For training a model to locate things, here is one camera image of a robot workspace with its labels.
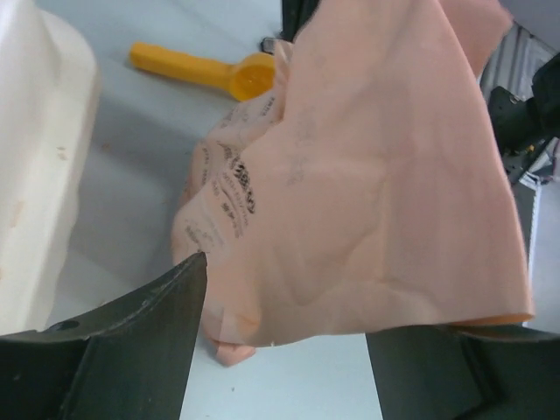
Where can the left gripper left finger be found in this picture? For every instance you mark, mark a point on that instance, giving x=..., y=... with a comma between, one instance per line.
x=128, y=359

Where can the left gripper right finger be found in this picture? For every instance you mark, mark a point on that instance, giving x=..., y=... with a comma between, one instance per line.
x=443, y=372

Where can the pink cat litter bag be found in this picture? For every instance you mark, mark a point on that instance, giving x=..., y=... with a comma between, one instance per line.
x=365, y=190

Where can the white orange litter box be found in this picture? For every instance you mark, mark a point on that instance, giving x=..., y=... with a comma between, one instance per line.
x=50, y=90

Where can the yellow plastic litter scoop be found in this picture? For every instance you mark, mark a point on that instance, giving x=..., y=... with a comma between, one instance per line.
x=245, y=80

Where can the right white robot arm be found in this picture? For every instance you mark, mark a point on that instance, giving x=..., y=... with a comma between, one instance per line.
x=523, y=129

